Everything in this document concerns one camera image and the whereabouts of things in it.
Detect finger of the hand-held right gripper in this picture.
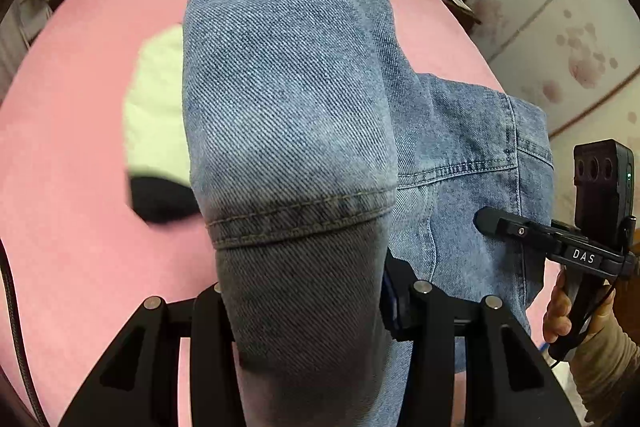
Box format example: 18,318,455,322
474,207,557,254

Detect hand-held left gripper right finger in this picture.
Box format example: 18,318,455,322
381,251,585,427

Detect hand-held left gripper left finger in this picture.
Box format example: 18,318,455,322
57,282,247,427

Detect blue denim jeans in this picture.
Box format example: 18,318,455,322
181,0,556,427

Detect person's right hand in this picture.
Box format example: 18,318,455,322
542,279,619,358

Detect pink bed sheet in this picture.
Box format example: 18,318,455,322
0,0,561,427

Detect pale yellow and black garment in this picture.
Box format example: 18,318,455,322
122,24,206,225

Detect black cable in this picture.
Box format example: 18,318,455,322
0,239,51,427

